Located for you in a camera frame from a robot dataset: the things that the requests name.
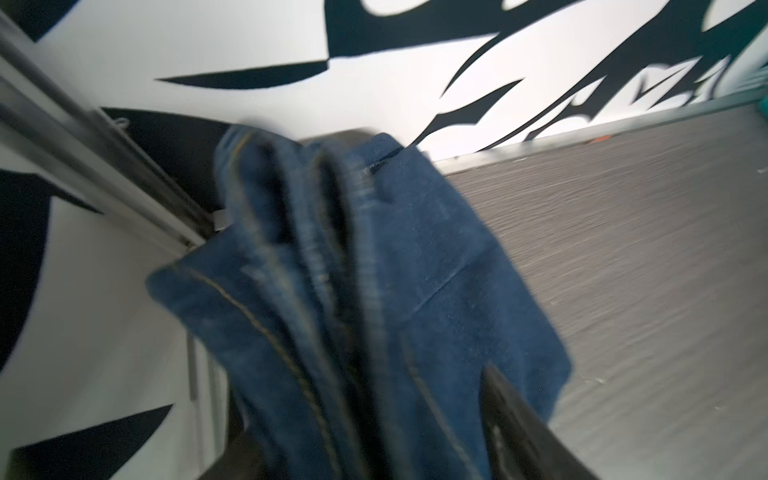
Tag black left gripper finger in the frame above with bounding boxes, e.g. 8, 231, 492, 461
480, 364, 597, 480

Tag dark navy garment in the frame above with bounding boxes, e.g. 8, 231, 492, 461
146, 125, 571, 479

